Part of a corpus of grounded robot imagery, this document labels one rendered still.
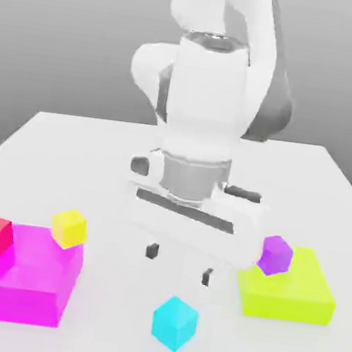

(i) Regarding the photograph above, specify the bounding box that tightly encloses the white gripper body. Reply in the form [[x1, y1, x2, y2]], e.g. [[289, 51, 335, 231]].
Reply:
[[119, 176, 273, 272]]

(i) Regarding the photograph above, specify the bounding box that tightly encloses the small cyan cube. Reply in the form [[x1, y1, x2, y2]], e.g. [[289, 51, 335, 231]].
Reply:
[[148, 292, 202, 352]]

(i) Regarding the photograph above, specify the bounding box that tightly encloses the large lime box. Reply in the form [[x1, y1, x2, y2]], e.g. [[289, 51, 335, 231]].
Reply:
[[232, 240, 344, 327]]

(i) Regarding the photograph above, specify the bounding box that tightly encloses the small yellow cube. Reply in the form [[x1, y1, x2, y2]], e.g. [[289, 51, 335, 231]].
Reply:
[[48, 206, 91, 253]]

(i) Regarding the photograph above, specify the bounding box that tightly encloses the large magenta box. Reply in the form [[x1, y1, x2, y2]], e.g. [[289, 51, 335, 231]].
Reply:
[[0, 220, 89, 332]]

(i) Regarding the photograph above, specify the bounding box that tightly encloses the small purple cube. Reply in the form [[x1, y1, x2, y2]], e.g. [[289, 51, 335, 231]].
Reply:
[[256, 233, 297, 280]]

